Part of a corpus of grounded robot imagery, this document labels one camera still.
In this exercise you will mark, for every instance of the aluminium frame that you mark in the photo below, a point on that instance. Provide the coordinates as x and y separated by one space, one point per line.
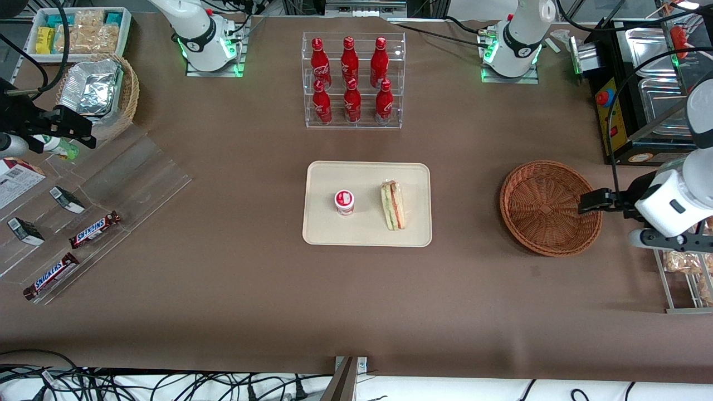
365 6

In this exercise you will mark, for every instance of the white paper scrap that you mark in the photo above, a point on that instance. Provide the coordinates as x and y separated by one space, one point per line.
552 43

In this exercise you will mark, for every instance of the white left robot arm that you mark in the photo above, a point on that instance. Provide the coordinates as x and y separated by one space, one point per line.
521 39

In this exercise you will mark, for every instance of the red food on skewer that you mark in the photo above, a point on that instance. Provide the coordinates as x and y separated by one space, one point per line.
679 42

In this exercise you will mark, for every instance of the steel pan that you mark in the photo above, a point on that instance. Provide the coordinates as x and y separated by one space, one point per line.
649 50
660 100

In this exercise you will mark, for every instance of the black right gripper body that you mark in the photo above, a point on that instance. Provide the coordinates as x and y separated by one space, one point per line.
23 118

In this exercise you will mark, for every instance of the red white yogurt cup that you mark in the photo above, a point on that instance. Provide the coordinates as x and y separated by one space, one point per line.
344 201

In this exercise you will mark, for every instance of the triangle sandwich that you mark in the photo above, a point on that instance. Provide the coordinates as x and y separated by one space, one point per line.
393 206

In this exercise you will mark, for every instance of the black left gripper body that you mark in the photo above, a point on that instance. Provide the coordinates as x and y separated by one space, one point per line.
633 199

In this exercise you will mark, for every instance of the clear acrylic bottle rack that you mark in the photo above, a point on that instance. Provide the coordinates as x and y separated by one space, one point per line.
356 125

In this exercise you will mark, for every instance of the white red carton box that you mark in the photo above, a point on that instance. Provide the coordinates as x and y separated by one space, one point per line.
16 181

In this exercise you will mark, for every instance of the clear bag of snacks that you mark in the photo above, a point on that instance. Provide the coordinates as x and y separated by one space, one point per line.
682 262
706 289

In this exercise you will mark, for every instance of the small black box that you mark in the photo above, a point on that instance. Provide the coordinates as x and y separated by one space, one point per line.
25 231
67 199

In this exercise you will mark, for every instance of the red Coca-Cola bottle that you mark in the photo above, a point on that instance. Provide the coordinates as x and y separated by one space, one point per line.
379 58
349 58
384 103
322 103
352 103
320 58

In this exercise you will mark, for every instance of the white plastic bin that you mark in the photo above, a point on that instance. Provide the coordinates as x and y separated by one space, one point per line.
127 39

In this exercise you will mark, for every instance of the dark aluminium profile post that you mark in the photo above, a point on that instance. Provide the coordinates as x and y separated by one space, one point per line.
342 384

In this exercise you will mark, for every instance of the yellow snack packet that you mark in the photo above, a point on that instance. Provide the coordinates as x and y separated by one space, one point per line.
44 40

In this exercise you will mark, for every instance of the Snickers chocolate bar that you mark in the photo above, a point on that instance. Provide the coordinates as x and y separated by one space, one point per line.
51 275
94 229

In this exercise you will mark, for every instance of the black food warmer appliance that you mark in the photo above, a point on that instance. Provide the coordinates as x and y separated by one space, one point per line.
640 150

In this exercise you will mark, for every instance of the aluminium foil container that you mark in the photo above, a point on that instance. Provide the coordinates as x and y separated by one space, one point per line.
92 86

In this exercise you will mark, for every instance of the silver metal box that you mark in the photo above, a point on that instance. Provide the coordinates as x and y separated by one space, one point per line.
587 55

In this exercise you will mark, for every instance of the clear acrylic stepped display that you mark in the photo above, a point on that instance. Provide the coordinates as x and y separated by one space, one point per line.
139 178

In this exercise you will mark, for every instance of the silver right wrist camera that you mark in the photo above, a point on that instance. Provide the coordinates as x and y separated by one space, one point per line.
11 146

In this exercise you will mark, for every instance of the green white plastic bottle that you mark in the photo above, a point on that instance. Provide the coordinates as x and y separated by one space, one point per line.
62 149

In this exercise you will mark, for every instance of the light wicker basket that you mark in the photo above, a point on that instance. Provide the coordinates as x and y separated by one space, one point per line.
129 94

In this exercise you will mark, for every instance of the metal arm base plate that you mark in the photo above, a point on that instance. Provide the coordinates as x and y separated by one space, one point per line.
240 67
490 78

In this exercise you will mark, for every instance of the brown round wicker basket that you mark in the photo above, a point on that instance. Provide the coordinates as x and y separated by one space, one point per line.
546 209

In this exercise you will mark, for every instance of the teal snack packet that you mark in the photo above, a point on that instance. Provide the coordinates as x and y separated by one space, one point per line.
55 19
114 16

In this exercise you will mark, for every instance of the clear bag of pastry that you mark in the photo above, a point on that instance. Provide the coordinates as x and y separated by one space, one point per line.
106 38
72 42
89 19

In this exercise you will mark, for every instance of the silver corner bracket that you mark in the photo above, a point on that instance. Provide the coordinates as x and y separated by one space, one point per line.
362 365

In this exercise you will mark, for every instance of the cream plastic tray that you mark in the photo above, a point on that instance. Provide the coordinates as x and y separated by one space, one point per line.
356 234

